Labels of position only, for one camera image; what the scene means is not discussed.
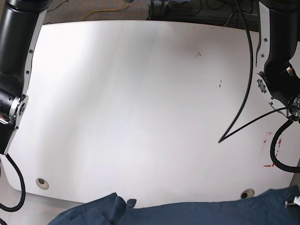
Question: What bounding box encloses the dark teal t-shirt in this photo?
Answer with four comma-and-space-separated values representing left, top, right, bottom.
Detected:
50, 186, 300, 225

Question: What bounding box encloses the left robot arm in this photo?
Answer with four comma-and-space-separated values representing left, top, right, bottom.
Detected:
255, 0, 300, 121

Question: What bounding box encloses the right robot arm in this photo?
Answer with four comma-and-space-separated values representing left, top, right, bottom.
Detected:
0, 0, 51, 155

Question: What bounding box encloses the red tape rectangle marking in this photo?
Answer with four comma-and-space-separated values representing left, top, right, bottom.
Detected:
262, 132, 283, 168

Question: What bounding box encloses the yellow cable on floor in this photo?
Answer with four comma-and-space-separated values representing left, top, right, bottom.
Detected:
80, 0, 132, 22

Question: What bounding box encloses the right table cable grommet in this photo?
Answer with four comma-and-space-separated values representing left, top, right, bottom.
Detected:
240, 188, 255, 199

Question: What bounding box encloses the table cable grommet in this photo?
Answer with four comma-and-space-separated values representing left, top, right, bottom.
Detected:
36, 178, 49, 190
240, 188, 255, 199

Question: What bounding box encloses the left table cable grommet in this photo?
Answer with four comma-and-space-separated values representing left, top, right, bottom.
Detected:
36, 178, 49, 190

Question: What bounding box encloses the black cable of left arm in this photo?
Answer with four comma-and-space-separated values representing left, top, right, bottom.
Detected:
217, 0, 300, 173

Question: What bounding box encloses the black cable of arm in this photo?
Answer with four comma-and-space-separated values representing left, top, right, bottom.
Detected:
217, 0, 300, 173
0, 153, 26, 213

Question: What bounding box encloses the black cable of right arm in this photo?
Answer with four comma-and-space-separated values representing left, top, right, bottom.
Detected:
0, 153, 26, 213

